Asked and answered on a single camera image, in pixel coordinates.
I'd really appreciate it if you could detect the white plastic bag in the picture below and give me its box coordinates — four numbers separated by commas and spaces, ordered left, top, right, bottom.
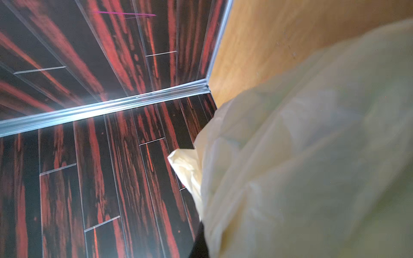
168, 19, 413, 258

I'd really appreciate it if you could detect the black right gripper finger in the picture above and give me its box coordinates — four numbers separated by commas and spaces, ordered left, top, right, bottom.
188, 222, 209, 258

